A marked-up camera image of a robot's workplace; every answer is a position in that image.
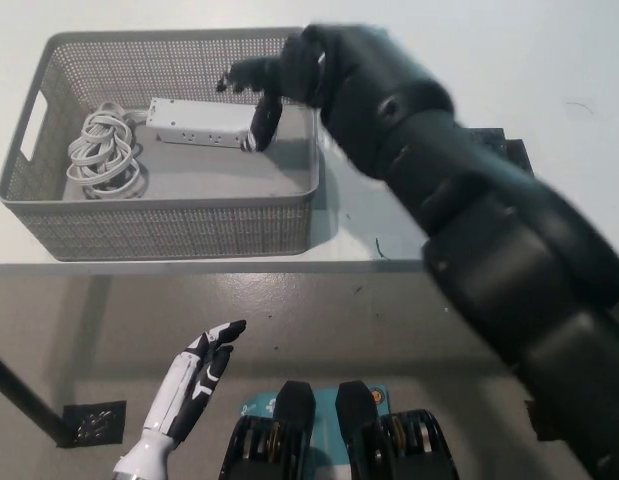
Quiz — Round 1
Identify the black robot body block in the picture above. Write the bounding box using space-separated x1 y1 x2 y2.
336 380 460 480
219 380 318 480

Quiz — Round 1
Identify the grey perforated plastic basket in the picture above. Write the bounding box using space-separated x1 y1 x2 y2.
0 26 324 262

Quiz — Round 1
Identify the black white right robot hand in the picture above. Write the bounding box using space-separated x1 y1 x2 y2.
216 22 416 154

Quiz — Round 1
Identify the black table leg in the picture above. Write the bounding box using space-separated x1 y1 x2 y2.
0 344 73 449

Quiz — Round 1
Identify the black tape patch on table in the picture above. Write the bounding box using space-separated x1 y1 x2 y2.
466 127 534 175

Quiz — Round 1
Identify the white power strip with cord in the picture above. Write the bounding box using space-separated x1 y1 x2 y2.
66 98 264 200

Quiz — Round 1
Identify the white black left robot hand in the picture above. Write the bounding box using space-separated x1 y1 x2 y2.
141 319 248 444

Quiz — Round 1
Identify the black right robot body block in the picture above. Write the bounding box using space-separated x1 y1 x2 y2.
336 380 460 480

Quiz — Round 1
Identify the black left robot body block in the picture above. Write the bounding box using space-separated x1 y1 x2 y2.
219 380 318 480

